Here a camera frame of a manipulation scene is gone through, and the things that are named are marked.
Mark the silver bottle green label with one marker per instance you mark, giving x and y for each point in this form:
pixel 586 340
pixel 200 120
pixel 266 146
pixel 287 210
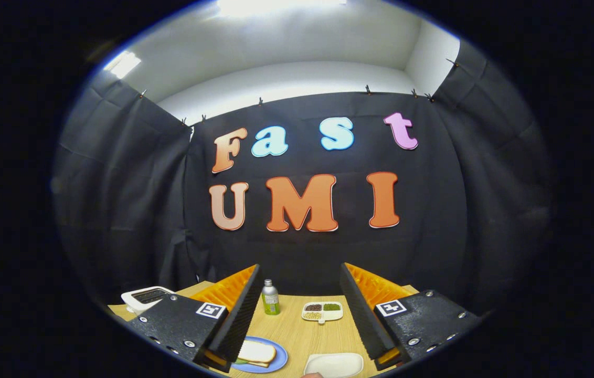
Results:
pixel 271 302

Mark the blue round plate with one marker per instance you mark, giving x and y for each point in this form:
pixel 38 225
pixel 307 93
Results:
pixel 280 357

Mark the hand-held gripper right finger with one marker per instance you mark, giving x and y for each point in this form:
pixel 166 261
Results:
pixel 362 315

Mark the pile of yellow soybeans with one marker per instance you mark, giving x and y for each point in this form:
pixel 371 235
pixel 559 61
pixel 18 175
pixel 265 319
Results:
pixel 313 315

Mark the white divided dish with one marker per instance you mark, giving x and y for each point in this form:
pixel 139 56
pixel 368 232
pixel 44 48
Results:
pixel 332 315

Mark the toasted bread slice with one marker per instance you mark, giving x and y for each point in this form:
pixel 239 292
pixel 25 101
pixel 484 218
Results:
pixel 257 350

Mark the white toaster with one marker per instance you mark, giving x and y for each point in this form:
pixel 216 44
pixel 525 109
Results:
pixel 134 303

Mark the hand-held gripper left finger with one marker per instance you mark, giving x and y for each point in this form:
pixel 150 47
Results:
pixel 236 320

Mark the pile of dark red beans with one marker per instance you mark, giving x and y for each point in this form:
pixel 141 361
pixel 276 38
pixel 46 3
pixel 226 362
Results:
pixel 313 307

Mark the black backdrop cloth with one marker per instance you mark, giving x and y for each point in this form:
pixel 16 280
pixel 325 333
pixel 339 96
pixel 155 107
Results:
pixel 459 210

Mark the pile of green beans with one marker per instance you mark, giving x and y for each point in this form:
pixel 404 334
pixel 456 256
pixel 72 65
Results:
pixel 331 306

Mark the white square plate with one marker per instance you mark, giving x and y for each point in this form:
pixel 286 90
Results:
pixel 333 365

